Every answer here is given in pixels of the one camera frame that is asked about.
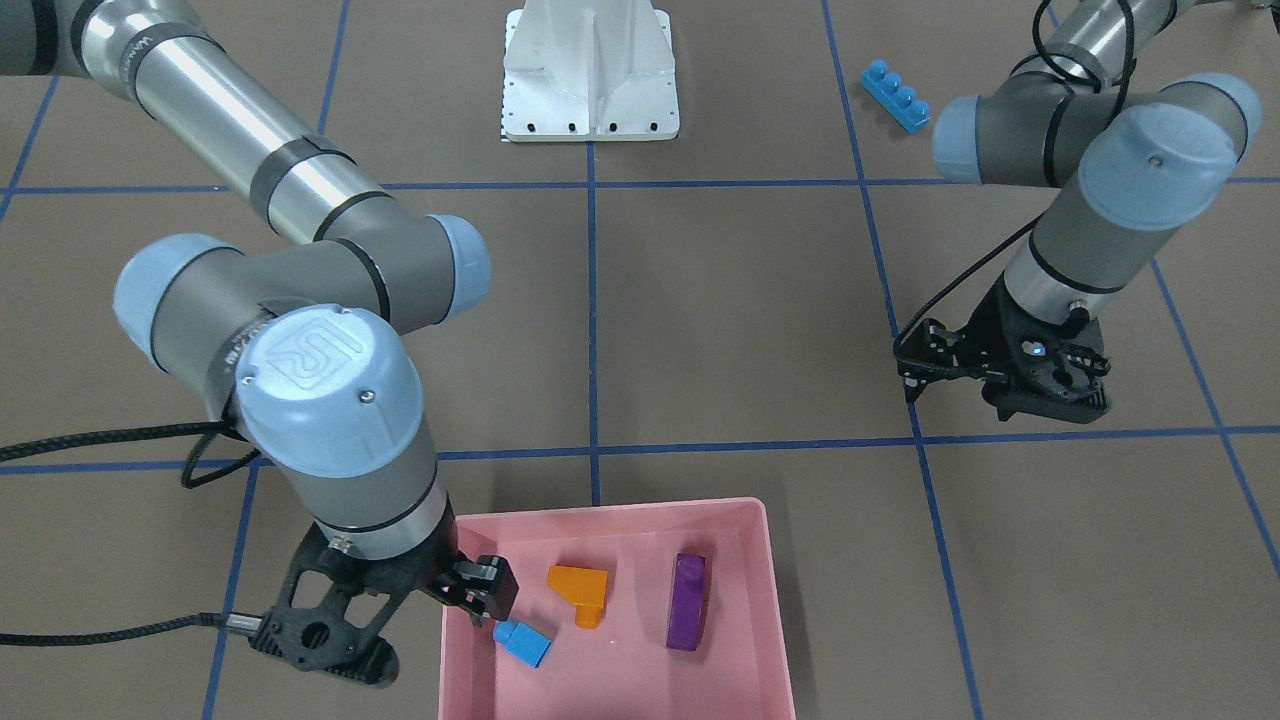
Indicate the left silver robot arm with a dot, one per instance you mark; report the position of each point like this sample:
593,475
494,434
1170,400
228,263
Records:
1130,169

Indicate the purple toy block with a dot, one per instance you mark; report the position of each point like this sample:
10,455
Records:
688,601

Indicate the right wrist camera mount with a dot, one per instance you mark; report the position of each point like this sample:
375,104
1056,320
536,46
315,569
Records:
372,662

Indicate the orange toy block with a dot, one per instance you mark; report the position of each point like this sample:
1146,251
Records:
586,589

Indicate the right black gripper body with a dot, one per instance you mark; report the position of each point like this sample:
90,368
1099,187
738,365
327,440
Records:
418,579

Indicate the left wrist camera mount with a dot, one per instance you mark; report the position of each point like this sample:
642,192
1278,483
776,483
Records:
929,353

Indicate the small blue toy block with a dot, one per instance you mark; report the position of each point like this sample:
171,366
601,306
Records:
522,641

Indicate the blue tape line crosswise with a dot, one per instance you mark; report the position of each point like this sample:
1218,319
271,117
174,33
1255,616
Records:
883,442

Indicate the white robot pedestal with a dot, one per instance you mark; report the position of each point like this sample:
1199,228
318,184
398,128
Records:
589,71

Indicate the pink plastic box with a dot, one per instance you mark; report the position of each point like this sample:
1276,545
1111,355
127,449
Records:
623,670

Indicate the long blue toy block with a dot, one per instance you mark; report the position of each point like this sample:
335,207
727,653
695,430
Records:
897,99

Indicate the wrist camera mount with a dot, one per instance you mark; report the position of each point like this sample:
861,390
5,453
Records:
929,353
372,662

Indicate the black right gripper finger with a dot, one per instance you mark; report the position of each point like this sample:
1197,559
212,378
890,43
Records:
486,588

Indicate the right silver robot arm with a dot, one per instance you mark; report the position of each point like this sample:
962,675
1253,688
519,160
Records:
298,352

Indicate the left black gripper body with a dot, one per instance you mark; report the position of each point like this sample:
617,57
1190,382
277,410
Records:
984,334

